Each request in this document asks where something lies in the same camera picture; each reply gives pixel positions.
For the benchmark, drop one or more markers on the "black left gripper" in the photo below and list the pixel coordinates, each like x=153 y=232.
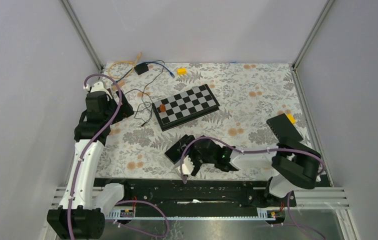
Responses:
x=125 y=110

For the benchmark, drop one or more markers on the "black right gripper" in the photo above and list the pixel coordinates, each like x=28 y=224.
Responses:
x=196 y=166

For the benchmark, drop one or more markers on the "small black network switch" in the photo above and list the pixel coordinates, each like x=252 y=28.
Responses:
x=175 y=151

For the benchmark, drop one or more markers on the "black power adapter with cable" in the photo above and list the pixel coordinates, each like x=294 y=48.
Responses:
x=146 y=101

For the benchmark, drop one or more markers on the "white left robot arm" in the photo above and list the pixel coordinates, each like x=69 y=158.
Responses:
x=80 y=215

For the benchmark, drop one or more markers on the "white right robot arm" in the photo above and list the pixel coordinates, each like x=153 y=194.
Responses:
x=297 y=165

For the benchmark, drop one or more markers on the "black white checkerboard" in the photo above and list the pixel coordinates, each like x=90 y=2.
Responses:
x=185 y=107

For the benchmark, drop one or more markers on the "orange piece on checkerboard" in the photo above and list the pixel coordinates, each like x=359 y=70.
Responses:
x=162 y=108

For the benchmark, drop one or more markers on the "floral patterned table mat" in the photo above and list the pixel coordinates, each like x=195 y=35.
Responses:
x=248 y=93

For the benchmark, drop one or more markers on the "yellow block at right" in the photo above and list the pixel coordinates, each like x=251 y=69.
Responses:
x=291 y=118

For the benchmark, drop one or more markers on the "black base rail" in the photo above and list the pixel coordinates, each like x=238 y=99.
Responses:
x=200 y=198

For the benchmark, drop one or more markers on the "yellow block near wall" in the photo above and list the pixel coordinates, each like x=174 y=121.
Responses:
x=181 y=71

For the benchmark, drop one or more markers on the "large black network switch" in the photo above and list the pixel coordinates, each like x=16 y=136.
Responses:
x=282 y=127

